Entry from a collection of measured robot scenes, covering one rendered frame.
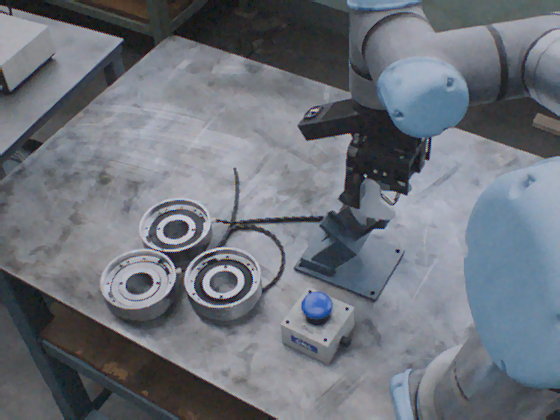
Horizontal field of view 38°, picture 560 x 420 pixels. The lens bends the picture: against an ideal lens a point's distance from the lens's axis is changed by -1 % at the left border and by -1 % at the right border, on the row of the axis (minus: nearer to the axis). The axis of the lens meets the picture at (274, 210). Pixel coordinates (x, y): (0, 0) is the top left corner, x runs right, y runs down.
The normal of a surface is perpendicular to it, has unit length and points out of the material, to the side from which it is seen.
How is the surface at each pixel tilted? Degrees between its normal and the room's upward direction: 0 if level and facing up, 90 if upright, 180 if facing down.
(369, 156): 90
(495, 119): 0
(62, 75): 0
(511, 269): 83
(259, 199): 0
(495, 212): 83
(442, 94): 91
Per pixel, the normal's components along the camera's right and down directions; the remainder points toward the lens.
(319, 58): -0.07, -0.69
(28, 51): 0.88, 0.30
